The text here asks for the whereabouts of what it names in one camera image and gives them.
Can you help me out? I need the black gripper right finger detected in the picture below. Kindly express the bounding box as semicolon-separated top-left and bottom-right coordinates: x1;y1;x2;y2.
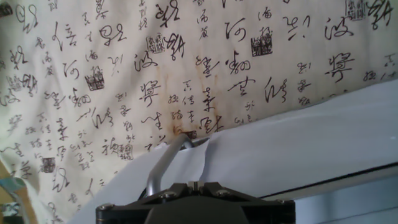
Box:
197;182;295;224

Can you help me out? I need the beige calligraphy print cloth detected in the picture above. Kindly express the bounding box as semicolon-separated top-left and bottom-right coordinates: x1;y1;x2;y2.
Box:
0;0;398;224

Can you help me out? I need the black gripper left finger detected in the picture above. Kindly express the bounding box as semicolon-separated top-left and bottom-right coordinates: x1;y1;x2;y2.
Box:
95;182;197;224

